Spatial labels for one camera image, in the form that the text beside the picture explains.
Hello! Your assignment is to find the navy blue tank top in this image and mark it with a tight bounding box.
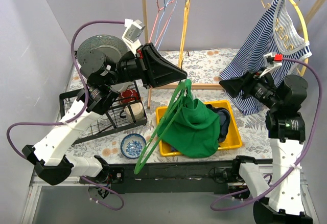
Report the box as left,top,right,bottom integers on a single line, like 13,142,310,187
162,102,231,158

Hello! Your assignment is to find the red cup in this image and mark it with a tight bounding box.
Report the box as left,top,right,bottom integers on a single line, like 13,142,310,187
119,88,140,104

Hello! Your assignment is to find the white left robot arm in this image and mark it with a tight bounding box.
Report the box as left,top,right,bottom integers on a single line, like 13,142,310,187
22,43,187,186

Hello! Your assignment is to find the green plastic hanger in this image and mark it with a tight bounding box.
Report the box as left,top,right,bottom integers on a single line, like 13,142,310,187
134,79,192,175

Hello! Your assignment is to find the navy white striped tank top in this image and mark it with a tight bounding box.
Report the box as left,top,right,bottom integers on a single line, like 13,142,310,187
219,0,313,117

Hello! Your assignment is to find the green tank top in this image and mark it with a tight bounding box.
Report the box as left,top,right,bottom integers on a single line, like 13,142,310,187
157,93,220,158

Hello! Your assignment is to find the light blue wire hanger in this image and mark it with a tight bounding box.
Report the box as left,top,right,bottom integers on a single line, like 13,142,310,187
154,0,178,50

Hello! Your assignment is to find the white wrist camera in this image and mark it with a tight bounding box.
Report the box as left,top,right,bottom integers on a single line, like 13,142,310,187
122,18,145,54
259,52,283,78

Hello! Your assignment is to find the black wire dish rack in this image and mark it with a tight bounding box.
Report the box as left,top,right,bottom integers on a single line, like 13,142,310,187
59,89,148,146

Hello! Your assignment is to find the wooden yellow curved hanger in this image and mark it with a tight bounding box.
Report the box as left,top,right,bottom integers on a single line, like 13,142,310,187
260,0,309,77

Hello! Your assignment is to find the beige ceramic mug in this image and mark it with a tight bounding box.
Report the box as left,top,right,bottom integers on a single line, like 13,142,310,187
124,102,145,123

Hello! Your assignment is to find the dark green patterned plate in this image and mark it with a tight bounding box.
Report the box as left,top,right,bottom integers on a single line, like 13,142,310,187
77,35,129,65

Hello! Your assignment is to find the yellow plastic tray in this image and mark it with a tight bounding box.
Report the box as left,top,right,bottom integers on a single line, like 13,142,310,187
159,100,243,157

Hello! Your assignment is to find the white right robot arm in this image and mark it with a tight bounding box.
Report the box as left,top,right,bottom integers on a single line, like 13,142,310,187
219,72,313,223

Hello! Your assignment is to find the pink wire hanger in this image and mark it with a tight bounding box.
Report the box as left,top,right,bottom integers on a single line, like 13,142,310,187
149,0,178,48

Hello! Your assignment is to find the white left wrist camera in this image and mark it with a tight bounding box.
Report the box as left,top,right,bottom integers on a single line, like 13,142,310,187
122,18,145,54

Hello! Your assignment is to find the yellow plastic hanger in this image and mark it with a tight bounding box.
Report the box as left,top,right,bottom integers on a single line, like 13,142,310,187
178,0,191,68

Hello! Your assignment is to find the blue white patterned bowl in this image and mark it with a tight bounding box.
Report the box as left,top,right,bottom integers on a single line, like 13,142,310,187
121,133,146,159

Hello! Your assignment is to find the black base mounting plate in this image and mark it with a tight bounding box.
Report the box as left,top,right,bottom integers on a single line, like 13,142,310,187
79,161,252,200

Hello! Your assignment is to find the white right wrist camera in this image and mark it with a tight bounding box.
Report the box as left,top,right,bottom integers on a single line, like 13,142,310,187
259,52,283,78

